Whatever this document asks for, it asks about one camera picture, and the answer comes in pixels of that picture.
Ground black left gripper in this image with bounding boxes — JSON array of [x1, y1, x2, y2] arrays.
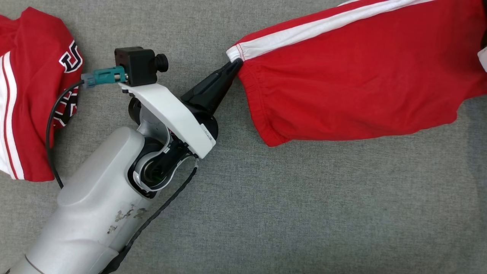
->
[[181, 58, 244, 141]]

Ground red white striped shorts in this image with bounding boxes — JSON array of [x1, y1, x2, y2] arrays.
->
[[226, 0, 487, 148]]

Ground red white basketball jersey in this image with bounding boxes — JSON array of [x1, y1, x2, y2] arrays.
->
[[0, 7, 84, 182]]

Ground teal camera cable connector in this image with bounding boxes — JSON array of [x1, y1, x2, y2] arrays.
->
[[81, 65, 128, 89]]

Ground thin black camera cable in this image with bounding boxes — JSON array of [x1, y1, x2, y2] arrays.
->
[[45, 79, 86, 190]]

